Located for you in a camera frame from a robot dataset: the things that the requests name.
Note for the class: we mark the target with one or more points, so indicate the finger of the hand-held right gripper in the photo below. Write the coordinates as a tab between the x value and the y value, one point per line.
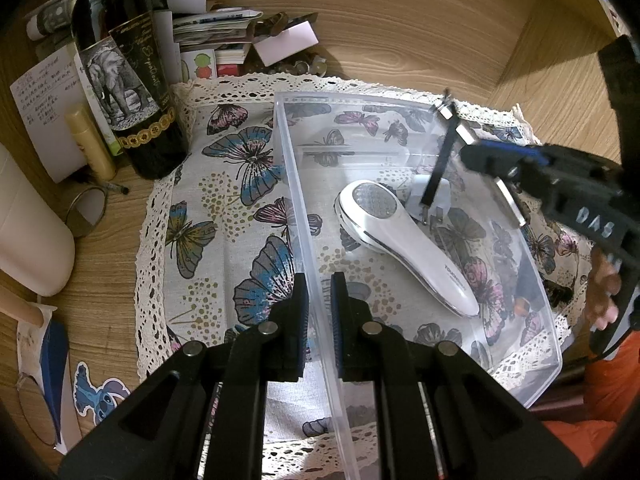
500	160

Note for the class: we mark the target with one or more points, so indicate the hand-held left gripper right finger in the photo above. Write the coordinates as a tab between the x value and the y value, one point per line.
338	330

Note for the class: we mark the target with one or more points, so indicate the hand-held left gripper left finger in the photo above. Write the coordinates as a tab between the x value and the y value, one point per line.
300	330

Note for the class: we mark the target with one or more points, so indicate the clear plastic storage box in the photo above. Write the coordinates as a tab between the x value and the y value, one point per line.
295	185

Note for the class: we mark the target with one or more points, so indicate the person's right hand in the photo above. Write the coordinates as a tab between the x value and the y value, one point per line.
602	285

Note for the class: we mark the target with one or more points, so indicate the silver metal bar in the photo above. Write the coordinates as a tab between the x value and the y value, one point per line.
510	202

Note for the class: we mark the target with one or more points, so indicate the white plug adapter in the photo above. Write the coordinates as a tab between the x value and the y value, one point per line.
417	192

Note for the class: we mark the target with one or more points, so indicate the white fabric shaver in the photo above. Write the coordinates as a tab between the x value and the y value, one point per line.
400	240

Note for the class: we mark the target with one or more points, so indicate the butterfly print lace cloth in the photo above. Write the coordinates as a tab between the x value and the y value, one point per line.
225	240

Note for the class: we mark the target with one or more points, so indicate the small orange object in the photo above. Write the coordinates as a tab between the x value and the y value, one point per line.
523	305

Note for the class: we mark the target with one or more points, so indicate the person's orange clothing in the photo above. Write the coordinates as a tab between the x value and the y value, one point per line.
600	400

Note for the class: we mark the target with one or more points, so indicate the blue cartoon sticker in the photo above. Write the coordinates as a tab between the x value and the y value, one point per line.
97	395

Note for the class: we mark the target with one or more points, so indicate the pile of coins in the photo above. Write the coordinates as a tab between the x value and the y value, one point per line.
305	66

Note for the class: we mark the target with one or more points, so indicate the blank white card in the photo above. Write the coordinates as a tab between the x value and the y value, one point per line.
287	42

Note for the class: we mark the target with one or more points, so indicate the small round metal mirror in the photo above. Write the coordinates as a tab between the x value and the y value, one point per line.
82	212

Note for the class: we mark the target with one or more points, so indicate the blue booklet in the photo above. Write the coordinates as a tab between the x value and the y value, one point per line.
54	370

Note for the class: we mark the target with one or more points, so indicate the dark wine bottle elephant label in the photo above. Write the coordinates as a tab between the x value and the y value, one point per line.
135	125

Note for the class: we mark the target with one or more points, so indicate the yellow lip balm tube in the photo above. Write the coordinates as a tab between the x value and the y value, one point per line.
90	145

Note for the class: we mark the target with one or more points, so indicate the wooden stick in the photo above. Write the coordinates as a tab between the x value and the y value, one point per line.
20	308

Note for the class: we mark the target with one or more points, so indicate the white plastic bottle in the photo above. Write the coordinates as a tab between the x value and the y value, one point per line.
30	230

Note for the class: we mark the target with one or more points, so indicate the stack of papers and booklets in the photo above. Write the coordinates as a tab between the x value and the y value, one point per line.
210	25

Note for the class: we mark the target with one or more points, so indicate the white handwritten note paper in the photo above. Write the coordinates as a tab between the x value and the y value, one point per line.
45	110

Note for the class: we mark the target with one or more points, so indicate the rolled printed paper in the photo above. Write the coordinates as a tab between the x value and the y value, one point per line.
47	17

